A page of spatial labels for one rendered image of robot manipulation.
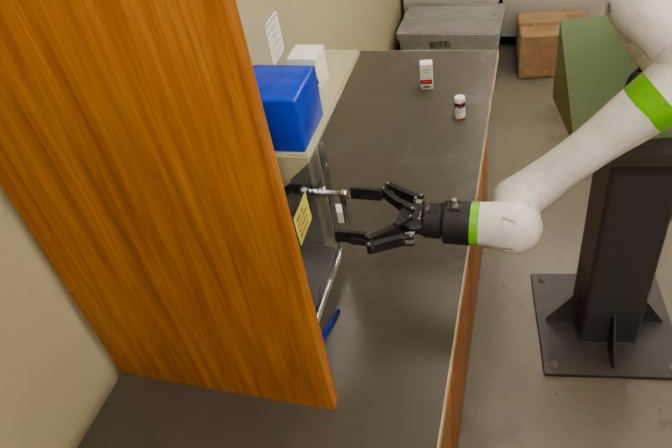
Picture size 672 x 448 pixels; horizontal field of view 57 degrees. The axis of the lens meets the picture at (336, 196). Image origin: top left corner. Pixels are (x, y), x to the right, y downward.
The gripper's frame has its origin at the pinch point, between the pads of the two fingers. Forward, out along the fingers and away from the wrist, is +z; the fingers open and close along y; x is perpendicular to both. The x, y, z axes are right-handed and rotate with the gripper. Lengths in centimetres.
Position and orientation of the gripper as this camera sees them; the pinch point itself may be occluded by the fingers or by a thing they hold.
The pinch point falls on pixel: (348, 213)
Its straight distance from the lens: 134.7
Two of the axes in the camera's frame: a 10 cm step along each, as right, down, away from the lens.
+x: 1.4, 7.5, 6.5
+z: -9.6, -0.7, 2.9
